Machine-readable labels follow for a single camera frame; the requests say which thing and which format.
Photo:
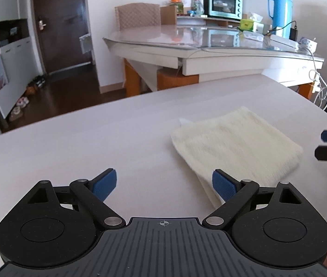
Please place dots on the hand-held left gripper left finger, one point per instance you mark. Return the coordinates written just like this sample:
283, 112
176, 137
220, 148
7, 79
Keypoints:
104, 185

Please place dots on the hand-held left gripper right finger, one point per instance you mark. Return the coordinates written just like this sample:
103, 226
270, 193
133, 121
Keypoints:
224, 184

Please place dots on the cream terry towel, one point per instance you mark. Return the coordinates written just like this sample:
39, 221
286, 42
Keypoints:
235, 147

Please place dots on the white power strip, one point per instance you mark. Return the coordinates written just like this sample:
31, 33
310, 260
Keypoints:
284, 41
307, 43

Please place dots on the black power adapter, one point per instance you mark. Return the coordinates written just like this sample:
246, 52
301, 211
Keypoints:
294, 33

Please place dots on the pink white slippers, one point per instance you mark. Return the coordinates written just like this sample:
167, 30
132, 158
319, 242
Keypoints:
15, 114

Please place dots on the pink white sneakers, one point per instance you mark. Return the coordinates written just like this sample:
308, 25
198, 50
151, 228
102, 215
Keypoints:
22, 101

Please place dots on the brown shoes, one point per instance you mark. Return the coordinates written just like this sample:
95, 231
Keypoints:
32, 89

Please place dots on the white dining table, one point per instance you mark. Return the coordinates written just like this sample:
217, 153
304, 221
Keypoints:
209, 63

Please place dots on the dark sneakers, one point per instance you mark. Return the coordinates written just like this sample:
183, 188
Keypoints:
40, 80

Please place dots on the clear plastic box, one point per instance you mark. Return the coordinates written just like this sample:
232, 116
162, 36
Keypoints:
253, 36

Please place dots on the blue thermos jug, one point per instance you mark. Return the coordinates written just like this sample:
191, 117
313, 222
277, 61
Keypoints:
281, 11

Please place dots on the green tissue box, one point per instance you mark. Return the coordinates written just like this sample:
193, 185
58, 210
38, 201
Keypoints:
250, 24

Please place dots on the clear table cover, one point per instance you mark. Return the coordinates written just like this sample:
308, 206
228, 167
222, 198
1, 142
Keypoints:
163, 36

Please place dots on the grey hallway cabinet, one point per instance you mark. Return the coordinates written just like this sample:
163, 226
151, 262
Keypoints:
13, 52

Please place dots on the wooden shelf riser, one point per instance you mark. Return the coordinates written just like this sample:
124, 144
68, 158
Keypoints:
206, 20

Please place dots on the dark brown door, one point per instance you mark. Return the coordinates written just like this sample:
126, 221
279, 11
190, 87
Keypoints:
62, 26

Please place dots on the beige quilted chair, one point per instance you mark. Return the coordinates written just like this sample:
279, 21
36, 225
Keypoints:
137, 16

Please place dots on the teal toaster oven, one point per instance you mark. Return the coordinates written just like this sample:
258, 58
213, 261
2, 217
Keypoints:
222, 4

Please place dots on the brown board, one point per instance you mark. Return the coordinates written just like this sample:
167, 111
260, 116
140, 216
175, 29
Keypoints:
167, 14

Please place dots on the white printed packet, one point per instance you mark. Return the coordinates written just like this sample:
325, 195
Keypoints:
197, 5

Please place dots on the green jar orange lid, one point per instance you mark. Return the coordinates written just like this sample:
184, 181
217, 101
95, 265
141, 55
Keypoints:
177, 7

